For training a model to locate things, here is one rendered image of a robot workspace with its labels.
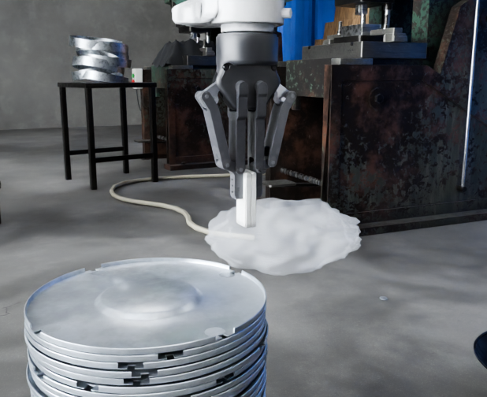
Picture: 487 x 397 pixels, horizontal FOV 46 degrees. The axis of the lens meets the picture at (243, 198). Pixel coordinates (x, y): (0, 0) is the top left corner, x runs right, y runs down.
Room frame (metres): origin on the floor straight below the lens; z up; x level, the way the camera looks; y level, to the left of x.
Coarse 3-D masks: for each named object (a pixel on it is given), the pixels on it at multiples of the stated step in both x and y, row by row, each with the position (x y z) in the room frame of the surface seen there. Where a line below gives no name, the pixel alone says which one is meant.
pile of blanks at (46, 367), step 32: (32, 352) 0.57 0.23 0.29; (224, 352) 0.57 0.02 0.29; (256, 352) 0.60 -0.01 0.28; (32, 384) 0.60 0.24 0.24; (64, 384) 0.55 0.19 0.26; (96, 384) 0.54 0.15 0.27; (128, 384) 0.52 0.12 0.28; (160, 384) 0.54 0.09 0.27; (192, 384) 0.53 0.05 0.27; (224, 384) 0.56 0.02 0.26; (256, 384) 0.60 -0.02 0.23
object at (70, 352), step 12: (264, 312) 0.63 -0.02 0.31; (252, 324) 0.60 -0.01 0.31; (36, 336) 0.57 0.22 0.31; (228, 336) 0.58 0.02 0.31; (240, 336) 0.58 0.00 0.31; (60, 348) 0.54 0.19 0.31; (192, 348) 0.54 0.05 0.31; (204, 348) 0.54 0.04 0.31; (96, 360) 0.53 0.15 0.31; (108, 360) 0.52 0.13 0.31; (120, 360) 0.52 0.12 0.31; (132, 360) 0.52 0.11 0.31; (144, 360) 0.52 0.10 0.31; (156, 360) 0.52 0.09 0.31
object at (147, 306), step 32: (64, 288) 0.70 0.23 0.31; (96, 288) 0.70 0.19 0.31; (128, 288) 0.68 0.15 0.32; (160, 288) 0.68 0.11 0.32; (192, 288) 0.68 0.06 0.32; (224, 288) 0.70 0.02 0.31; (256, 288) 0.70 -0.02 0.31; (32, 320) 0.60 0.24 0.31; (64, 320) 0.60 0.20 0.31; (96, 320) 0.60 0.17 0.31; (128, 320) 0.60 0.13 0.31; (160, 320) 0.60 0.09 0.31; (192, 320) 0.60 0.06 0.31; (224, 320) 0.60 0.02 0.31; (96, 352) 0.52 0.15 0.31; (128, 352) 0.52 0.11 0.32; (160, 352) 0.53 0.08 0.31
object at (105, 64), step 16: (80, 48) 3.05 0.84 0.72; (96, 48) 3.02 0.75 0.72; (112, 48) 3.04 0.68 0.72; (80, 64) 3.05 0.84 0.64; (96, 64) 3.04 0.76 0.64; (112, 64) 3.07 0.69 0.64; (128, 64) 3.16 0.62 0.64; (96, 80) 3.37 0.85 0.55; (112, 80) 3.14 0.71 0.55; (64, 96) 3.21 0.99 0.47; (64, 112) 3.20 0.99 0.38; (64, 128) 3.20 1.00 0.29; (64, 144) 3.20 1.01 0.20; (64, 160) 3.22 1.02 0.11; (96, 160) 2.93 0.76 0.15; (112, 160) 2.99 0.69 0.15; (96, 176) 2.93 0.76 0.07
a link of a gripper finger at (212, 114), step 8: (200, 96) 0.68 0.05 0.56; (208, 96) 0.68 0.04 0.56; (200, 104) 0.70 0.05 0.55; (208, 104) 0.68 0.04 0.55; (216, 104) 0.68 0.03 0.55; (208, 112) 0.69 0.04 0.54; (216, 112) 0.68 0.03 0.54; (208, 120) 0.69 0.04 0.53; (216, 120) 0.68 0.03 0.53; (208, 128) 0.70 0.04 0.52; (216, 128) 0.68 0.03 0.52; (216, 136) 0.68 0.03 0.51; (224, 136) 0.69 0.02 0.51; (216, 144) 0.69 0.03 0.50; (224, 144) 0.69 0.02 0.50; (216, 152) 0.69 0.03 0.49; (224, 152) 0.69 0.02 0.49; (216, 160) 0.70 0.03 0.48; (224, 160) 0.69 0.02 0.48; (224, 168) 0.69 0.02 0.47
